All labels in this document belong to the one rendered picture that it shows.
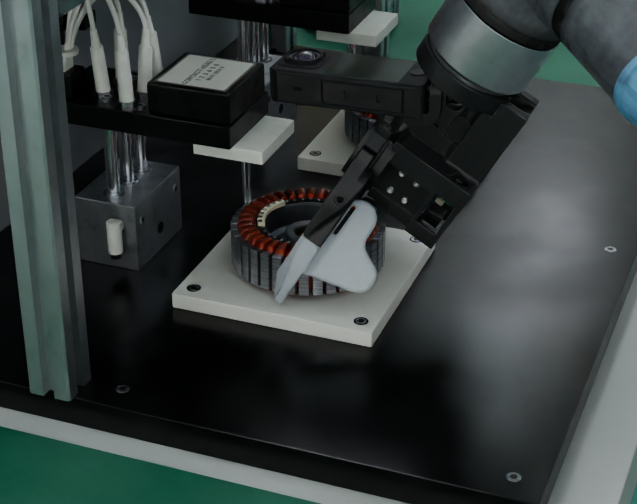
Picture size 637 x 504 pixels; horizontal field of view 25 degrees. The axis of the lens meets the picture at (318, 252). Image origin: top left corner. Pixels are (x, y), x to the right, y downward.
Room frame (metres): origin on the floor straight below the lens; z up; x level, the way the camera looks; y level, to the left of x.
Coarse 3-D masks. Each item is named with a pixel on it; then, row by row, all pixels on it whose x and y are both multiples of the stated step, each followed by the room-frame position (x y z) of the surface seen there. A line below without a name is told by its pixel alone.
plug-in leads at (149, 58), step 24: (144, 0) 0.99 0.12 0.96; (72, 24) 0.97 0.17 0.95; (120, 24) 1.00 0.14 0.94; (144, 24) 0.97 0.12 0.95; (72, 48) 0.98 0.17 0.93; (96, 48) 0.97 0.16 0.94; (120, 48) 0.95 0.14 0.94; (144, 48) 0.97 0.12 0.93; (72, 72) 0.97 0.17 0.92; (96, 72) 0.97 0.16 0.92; (120, 72) 0.95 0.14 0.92; (144, 72) 0.97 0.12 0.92; (72, 96) 0.96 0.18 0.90; (96, 96) 0.97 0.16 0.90; (120, 96) 0.95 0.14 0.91; (144, 96) 0.96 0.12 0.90
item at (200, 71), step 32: (192, 64) 0.97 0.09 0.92; (224, 64) 0.97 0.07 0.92; (256, 64) 0.97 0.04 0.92; (160, 96) 0.93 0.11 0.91; (192, 96) 0.93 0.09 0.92; (224, 96) 0.92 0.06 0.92; (256, 96) 0.96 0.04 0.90; (128, 128) 0.94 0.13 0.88; (160, 128) 0.93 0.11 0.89; (192, 128) 0.92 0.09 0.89; (224, 128) 0.91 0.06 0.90; (256, 128) 0.95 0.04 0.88; (288, 128) 0.96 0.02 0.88; (128, 160) 0.98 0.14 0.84; (256, 160) 0.91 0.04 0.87
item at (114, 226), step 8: (112, 224) 0.93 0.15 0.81; (120, 224) 0.94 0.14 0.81; (112, 232) 0.93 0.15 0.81; (120, 232) 0.94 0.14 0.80; (112, 240) 0.93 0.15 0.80; (120, 240) 0.93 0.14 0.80; (112, 248) 0.93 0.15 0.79; (120, 248) 0.93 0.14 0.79; (112, 256) 0.93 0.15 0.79; (120, 256) 0.94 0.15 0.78
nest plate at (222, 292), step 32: (224, 256) 0.94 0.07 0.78; (416, 256) 0.94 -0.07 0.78; (192, 288) 0.89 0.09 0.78; (224, 288) 0.89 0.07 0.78; (256, 288) 0.89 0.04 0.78; (384, 288) 0.89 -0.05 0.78; (256, 320) 0.86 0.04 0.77; (288, 320) 0.86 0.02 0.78; (320, 320) 0.85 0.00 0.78; (352, 320) 0.85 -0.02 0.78; (384, 320) 0.86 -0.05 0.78
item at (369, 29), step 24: (192, 0) 1.19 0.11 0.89; (216, 0) 1.18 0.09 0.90; (240, 0) 1.18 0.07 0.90; (288, 0) 1.16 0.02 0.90; (312, 0) 1.15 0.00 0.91; (336, 0) 1.15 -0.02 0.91; (360, 0) 1.17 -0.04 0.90; (240, 24) 1.18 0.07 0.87; (264, 24) 1.22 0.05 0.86; (288, 24) 1.16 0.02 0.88; (312, 24) 1.15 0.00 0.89; (336, 24) 1.14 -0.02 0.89; (360, 24) 1.16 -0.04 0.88; (384, 24) 1.16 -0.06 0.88; (240, 48) 1.18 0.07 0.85; (264, 48) 1.22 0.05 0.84
